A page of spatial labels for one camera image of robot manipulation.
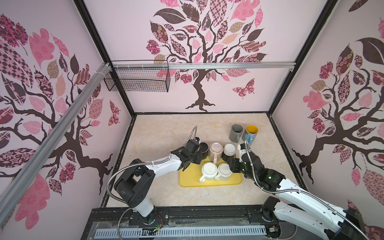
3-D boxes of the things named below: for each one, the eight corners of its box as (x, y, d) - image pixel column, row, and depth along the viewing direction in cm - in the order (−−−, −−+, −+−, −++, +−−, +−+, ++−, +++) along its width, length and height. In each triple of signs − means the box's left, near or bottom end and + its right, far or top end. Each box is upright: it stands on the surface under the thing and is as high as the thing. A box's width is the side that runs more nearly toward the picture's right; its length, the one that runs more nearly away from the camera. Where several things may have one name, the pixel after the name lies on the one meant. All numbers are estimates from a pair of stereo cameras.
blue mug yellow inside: (239, 144, 102) (243, 135, 94) (243, 132, 109) (246, 123, 101) (251, 148, 100) (256, 140, 92) (254, 135, 107) (259, 126, 99)
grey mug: (230, 144, 103) (233, 135, 95) (228, 133, 109) (231, 124, 101) (241, 144, 103) (244, 135, 95) (238, 133, 109) (242, 124, 101)
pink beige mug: (209, 168, 92) (210, 158, 83) (208, 152, 100) (209, 142, 90) (222, 168, 92) (225, 158, 83) (220, 152, 100) (222, 142, 90)
